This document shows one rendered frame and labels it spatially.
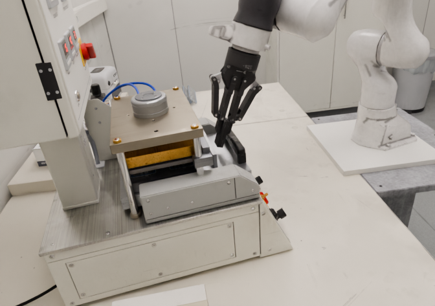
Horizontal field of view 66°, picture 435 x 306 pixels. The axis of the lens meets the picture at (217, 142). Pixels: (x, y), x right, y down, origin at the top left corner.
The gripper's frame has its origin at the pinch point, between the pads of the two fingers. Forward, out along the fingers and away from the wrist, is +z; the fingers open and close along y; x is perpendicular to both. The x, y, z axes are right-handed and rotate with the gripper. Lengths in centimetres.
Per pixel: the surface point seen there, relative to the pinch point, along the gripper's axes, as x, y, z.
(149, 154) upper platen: -9.9, -18.1, 3.0
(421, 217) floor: 46, 152, 54
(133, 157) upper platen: -10.0, -21.1, 4.1
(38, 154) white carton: 45, -47, 36
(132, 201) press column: -13.0, -20.2, 12.8
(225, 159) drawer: -3.8, 1.3, 5.4
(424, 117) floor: 153, 246, 19
